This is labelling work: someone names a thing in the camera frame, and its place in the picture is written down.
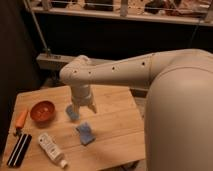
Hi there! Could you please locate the white tube bottle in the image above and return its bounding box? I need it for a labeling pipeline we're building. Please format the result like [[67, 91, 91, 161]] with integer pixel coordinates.
[[38, 133, 68, 169]]

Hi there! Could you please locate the red bowl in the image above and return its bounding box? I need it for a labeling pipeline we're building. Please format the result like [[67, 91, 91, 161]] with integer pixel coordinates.
[[30, 100, 55, 123]]

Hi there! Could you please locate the black striped eraser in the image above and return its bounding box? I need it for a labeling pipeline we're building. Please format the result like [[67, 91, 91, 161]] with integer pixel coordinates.
[[7, 134, 32, 168]]

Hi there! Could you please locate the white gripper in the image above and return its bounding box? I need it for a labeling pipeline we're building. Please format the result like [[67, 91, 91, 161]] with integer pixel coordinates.
[[71, 85, 97, 118]]

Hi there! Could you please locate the upper shelf with clutter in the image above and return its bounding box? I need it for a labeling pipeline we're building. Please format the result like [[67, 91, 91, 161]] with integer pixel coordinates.
[[23, 0, 213, 27]]

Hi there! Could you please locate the metal pole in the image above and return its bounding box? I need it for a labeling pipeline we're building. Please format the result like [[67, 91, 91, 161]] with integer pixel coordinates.
[[24, 0, 51, 57]]

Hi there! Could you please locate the blue block under gripper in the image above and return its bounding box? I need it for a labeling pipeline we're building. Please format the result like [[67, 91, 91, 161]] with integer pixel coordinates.
[[66, 105, 79, 121]]

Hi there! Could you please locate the grey metal rail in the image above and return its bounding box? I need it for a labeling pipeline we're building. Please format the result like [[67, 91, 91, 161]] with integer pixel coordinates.
[[36, 53, 111, 72]]

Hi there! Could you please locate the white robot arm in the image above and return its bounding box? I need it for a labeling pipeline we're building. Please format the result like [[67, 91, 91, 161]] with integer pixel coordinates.
[[60, 49, 213, 171]]

